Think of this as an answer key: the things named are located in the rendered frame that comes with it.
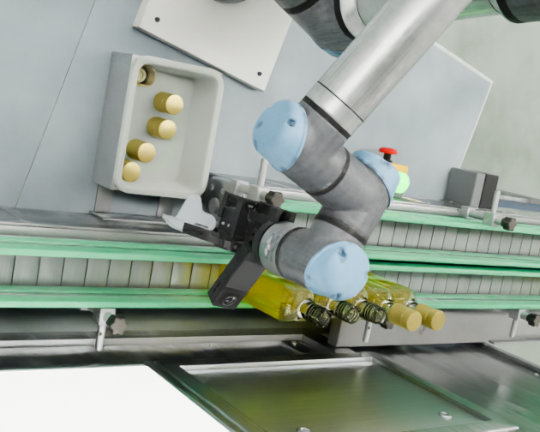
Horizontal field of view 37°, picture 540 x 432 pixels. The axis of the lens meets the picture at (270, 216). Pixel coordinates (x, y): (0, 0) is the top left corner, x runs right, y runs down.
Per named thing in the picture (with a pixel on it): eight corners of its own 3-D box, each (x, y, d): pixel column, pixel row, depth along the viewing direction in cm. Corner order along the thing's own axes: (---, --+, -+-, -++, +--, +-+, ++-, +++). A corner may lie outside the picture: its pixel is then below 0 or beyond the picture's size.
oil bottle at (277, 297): (214, 287, 141) (287, 327, 124) (220, 255, 140) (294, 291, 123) (241, 287, 144) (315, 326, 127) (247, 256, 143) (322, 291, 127)
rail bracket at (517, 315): (478, 326, 186) (526, 345, 176) (485, 297, 186) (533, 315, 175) (489, 325, 189) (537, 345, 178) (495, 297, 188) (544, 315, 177)
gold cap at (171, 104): (155, 89, 138) (167, 92, 135) (173, 93, 141) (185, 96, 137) (151, 110, 139) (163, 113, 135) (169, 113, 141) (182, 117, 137)
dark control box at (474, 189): (441, 200, 189) (470, 207, 182) (449, 165, 188) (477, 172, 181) (465, 202, 194) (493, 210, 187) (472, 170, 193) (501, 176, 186)
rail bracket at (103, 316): (66, 333, 127) (100, 363, 116) (72, 291, 126) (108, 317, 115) (89, 332, 129) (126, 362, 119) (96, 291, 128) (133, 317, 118)
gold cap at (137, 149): (127, 137, 137) (138, 141, 134) (146, 139, 139) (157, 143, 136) (124, 158, 138) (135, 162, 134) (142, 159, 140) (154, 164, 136)
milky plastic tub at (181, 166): (91, 182, 137) (112, 192, 130) (112, 50, 134) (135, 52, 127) (180, 191, 147) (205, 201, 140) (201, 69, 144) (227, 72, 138)
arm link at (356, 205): (368, 137, 100) (324, 213, 99) (416, 183, 107) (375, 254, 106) (327, 129, 107) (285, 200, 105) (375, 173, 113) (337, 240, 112)
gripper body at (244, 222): (260, 201, 125) (309, 217, 116) (244, 254, 125) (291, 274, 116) (220, 189, 120) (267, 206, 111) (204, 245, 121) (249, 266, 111)
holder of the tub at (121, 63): (87, 212, 138) (105, 222, 132) (111, 51, 135) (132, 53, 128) (174, 219, 148) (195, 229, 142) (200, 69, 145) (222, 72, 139)
